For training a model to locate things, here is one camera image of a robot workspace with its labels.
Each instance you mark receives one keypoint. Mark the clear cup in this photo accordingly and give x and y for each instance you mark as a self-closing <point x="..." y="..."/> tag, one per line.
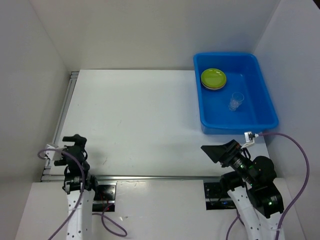
<point x="236" y="100"/>

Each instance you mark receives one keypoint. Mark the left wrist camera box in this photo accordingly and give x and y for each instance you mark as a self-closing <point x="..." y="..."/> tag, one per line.
<point x="53" y="152"/>

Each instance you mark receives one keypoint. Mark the blue plastic bin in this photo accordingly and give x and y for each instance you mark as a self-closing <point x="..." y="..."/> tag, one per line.
<point x="243" y="74"/>

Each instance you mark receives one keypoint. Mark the green plate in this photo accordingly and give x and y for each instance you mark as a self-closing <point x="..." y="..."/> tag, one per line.
<point x="213" y="77"/>

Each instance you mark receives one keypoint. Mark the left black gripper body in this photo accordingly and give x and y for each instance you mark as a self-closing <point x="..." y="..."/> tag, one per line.
<point x="62" y="161"/>

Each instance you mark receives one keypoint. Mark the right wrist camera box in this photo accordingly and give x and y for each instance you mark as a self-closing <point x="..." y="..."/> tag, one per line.
<point x="249" y="139"/>

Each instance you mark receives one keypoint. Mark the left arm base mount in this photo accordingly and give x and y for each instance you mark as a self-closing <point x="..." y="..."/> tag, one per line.
<point x="105" y="197"/>

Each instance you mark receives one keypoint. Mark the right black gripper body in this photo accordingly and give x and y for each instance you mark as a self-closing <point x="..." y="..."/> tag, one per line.
<point x="239" y="162"/>

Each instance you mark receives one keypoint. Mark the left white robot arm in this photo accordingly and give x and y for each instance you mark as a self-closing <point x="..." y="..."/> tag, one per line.
<point x="80" y="187"/>

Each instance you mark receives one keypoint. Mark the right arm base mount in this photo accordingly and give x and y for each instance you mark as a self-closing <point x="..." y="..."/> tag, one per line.
<point x="216" y="198"/>

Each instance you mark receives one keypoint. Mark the aluminium table frame rail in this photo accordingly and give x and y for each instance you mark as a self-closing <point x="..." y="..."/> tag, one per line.
<point x="137" y="123"/>

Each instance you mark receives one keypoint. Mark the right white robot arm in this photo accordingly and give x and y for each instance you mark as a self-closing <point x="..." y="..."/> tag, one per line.
<point x="251" y="187"/>

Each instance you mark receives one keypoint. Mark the orange plate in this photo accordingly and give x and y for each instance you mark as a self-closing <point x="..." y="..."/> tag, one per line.
<point x="213" y="88"/>

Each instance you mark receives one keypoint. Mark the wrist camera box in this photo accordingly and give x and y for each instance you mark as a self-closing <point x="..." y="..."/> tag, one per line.
<point x="53" y="152"/>
<point x="249" y="139"/>

